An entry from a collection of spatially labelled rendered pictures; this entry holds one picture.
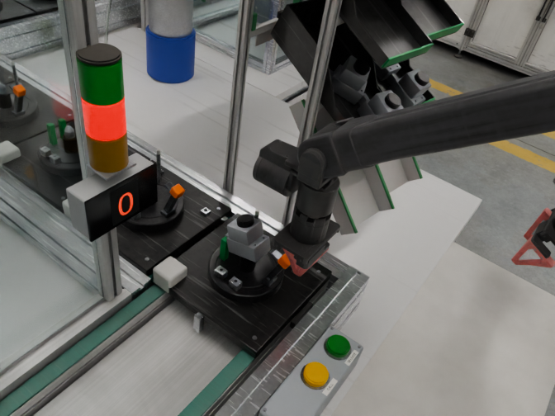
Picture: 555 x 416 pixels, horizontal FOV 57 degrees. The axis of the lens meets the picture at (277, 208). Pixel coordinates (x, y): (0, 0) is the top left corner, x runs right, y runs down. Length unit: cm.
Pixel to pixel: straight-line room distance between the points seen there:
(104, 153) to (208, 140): 82
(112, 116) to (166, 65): 107
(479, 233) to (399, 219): 156
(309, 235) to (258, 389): 26
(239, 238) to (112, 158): 29
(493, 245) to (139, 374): 222
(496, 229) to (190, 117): 189
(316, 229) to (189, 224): 36
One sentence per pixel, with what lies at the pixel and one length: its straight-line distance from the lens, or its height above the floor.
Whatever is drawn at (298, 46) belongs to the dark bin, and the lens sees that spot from 97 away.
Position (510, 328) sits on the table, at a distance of 122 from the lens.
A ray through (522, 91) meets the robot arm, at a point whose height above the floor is 148.
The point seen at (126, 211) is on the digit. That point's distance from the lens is 75.
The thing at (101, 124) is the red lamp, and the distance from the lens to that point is 65.
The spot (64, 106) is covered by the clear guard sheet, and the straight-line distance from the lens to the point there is 67.
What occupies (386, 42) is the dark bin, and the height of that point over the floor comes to 137.
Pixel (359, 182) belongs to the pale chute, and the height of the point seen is 105.
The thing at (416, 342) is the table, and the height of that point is 86.
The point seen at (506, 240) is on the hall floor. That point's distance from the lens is 291.
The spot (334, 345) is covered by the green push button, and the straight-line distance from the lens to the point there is 89.
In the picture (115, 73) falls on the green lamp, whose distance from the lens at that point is 63.
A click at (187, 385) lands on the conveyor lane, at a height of 92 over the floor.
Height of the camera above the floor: 169
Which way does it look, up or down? 41 degrees down
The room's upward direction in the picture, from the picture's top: 11 degrees clockwise
